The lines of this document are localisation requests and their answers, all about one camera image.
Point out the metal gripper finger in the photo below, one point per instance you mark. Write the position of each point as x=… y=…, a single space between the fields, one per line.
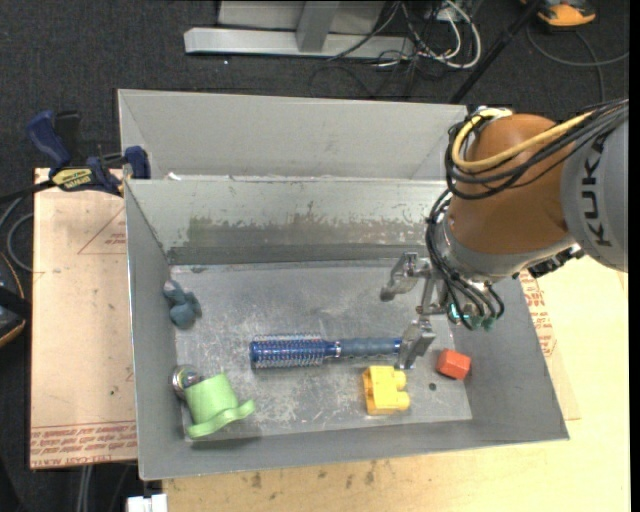
x=407 y=280
x=416 y=345

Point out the red-orange block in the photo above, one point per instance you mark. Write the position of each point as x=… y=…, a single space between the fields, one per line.
x=452 y=364

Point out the yellow toy block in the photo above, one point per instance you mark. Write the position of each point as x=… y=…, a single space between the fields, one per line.
x=382 y=392

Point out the grey metal bin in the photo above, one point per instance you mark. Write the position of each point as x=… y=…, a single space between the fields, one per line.
x=310 y=300

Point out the blue hairbrush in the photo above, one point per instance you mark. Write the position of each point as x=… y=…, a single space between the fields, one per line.
x=295 y=351

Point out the light green plastic cup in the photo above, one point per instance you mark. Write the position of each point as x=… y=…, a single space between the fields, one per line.
x=212 y=402

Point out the blue-grey toy animal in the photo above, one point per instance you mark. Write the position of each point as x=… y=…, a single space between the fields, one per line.
x=181 y=306

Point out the shiny silver metal ball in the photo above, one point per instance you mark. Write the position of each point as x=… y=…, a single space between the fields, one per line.
x=181 y=378

